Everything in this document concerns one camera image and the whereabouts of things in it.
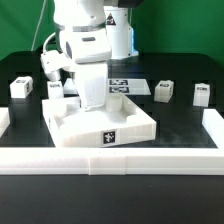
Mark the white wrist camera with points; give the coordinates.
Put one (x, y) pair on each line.
(52, 62)

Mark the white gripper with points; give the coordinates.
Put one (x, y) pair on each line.
(90, 81)

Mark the white U-shaped fence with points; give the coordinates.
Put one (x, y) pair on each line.
(24, 151)

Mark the white marker sheet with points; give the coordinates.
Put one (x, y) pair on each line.
(126, 86)

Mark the white square tabletop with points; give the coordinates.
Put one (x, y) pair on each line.
(119, 121)

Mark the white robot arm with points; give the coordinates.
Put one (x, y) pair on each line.
(88, 34)

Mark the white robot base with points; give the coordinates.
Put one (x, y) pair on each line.
(120, 33)

